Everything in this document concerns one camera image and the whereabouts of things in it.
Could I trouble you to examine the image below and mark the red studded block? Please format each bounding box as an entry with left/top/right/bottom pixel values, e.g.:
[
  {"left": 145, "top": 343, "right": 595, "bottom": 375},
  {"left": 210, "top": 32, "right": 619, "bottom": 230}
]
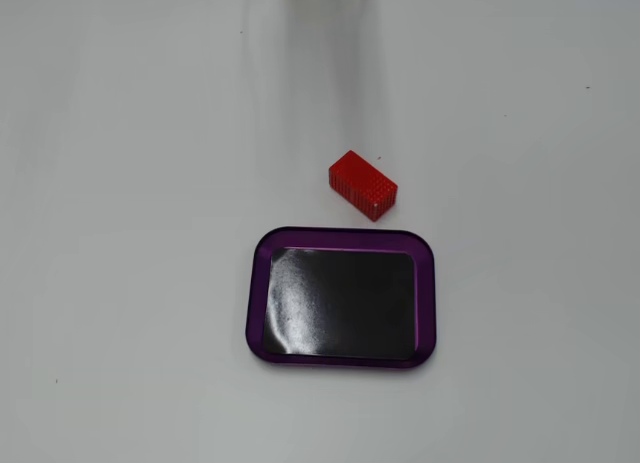
[{"left": 328, "top": 149, "right": 400, "bottom": 223}]

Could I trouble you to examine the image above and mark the purple metal tray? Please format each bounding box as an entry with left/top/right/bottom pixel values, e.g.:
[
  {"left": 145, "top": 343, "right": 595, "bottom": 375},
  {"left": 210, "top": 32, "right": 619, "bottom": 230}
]
[{"left": 244, "top": 226, "right": 437, "bottom": 371}]

